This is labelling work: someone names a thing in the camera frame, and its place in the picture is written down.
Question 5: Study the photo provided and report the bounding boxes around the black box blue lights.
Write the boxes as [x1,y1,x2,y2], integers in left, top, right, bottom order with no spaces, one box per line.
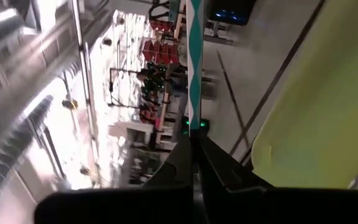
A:
[208,0,257,26]

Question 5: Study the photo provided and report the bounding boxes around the yellow-green plastic bin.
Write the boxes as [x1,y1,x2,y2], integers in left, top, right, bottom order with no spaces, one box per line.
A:
[250,0,358,190]

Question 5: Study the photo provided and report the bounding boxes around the black computer tower green lights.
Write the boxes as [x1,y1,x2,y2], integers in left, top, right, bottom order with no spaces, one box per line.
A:
[180,115,211,136]

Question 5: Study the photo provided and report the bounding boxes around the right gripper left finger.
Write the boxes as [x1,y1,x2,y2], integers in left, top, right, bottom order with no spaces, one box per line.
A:
[33,130,196,224]

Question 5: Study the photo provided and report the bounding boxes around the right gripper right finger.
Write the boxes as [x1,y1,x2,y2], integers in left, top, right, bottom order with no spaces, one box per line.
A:
[196,133,358,224]

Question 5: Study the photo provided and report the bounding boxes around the red storage bins rack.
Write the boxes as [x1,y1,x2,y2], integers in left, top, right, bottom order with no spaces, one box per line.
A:
[141,18,181,65]

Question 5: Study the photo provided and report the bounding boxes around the silver spoon teal patterned handle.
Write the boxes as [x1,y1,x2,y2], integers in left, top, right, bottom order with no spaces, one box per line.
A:
[185,0,205,131]

